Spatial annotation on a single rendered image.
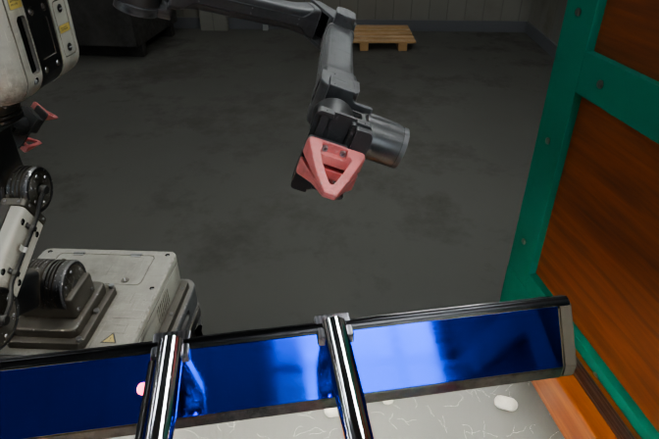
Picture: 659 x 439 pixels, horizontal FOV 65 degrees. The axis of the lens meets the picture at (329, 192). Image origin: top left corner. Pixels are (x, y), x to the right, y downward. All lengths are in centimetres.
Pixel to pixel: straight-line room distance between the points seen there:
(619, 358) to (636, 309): 9
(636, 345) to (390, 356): 40
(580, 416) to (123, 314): 113
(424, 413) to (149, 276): 98
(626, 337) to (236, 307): 161
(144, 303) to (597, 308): 113
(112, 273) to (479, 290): 143
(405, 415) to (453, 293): 139
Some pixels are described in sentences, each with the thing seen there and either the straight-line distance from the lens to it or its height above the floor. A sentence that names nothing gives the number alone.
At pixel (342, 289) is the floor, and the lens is 222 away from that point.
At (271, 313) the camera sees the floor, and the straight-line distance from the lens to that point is 213.
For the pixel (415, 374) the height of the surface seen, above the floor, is 107.
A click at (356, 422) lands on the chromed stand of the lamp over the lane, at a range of 43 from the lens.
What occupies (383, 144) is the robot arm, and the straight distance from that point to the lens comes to 67.
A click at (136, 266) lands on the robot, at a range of 169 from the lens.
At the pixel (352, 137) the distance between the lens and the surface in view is 58.
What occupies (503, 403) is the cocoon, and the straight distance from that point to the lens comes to 94.
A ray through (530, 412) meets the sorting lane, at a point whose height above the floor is 74.
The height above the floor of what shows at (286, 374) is 108.
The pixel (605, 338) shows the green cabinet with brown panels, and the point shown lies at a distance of 87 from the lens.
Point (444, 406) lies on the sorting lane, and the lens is 93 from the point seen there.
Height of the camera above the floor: 147
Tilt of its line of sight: 31 degrees down
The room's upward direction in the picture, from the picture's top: straight up
